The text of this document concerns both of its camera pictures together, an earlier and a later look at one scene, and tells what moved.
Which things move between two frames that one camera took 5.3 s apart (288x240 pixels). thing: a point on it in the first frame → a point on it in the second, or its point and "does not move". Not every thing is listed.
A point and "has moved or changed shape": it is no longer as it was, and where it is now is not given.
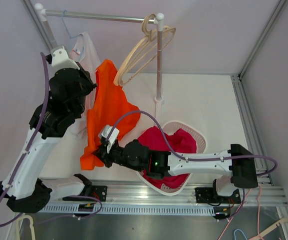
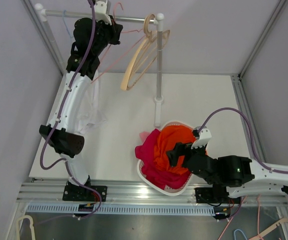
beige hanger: x=156 y=40 has moved or changed shape
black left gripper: x=85 y=75 → x=115 y=29
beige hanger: x=139 y=49 → x=146 y=54
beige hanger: x=32 y=230 does not move
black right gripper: x=102 y=154 → x=180 y=149
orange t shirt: x=109 y=108 → x=168 y=136
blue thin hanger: x=69 y=33 does not move
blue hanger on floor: x=242 y=233 does not move
